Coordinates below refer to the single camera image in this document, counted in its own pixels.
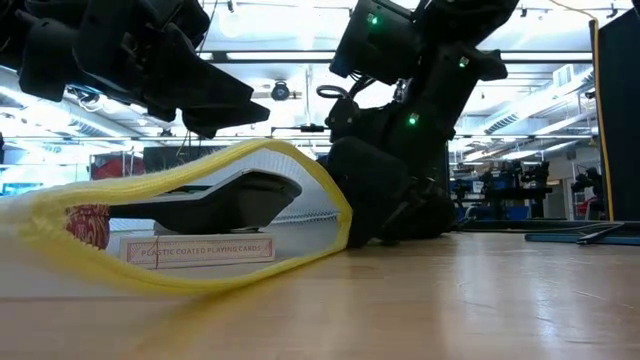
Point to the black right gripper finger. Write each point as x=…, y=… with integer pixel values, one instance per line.
x=365, y=232

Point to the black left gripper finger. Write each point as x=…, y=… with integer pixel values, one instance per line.
x=210, y=85
x=225, y=117

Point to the white mesh pouch yellow trim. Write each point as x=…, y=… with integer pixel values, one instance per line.
x=310, y=205

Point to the black object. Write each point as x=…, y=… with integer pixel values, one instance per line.
x=225, y=205

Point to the pink card box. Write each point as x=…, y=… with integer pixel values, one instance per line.
x=200, y=250

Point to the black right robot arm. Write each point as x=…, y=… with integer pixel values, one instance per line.
x=450, y=75

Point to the black cabinet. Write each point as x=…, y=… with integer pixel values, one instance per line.
x=170, y=157

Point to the red storage rack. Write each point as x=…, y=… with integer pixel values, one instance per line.
x=115, y=167

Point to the black partition curtain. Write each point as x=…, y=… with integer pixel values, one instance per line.
x=625, y=100

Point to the black overhead camera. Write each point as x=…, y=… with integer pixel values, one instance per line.
x=280, y=91

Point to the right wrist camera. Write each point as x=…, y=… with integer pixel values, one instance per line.
x=342, y=117

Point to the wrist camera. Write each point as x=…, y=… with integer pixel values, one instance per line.
x=342, y=117
x=42, y=60

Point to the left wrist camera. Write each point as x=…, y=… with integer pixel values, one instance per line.
x=42, y=60

